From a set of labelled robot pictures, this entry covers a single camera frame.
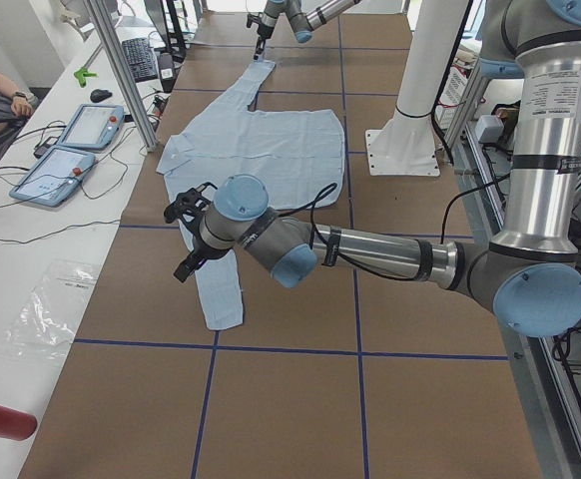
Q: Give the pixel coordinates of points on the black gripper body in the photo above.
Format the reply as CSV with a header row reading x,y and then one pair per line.
x,y
262,34
202,248

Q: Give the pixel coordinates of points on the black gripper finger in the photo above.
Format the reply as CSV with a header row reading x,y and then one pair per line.
x,y
260,47
188,266

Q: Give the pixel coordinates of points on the lower blue teach pendant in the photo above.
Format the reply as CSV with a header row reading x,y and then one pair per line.
x,y
54,178

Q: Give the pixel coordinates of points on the black computer mouse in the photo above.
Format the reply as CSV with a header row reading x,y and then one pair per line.
x,y
100,95

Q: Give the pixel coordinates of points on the black keyboard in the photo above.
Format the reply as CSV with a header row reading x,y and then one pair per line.
x,y
140,58

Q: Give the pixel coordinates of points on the green plastic clamp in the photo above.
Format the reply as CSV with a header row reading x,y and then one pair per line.
x,y
83,74

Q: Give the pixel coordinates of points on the upper blue teach pendant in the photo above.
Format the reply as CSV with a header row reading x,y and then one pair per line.
x,y
93,127

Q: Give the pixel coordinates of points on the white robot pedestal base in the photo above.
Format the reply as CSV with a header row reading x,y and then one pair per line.
x,y
405,145

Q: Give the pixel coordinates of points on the blue teach pendant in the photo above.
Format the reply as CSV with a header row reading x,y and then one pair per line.
x,y
93,127
54,178

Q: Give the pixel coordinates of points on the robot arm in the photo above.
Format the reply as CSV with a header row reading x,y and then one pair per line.
x,y
526,276
301,23

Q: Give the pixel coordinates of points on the light blue button-up shirt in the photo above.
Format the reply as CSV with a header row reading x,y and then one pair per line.
x,y
261,163

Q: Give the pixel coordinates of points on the red metal bottle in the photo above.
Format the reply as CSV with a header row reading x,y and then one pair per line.
x,y
16,425

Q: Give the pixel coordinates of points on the clear plastic bag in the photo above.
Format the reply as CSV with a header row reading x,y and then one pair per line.
x,y
44,329

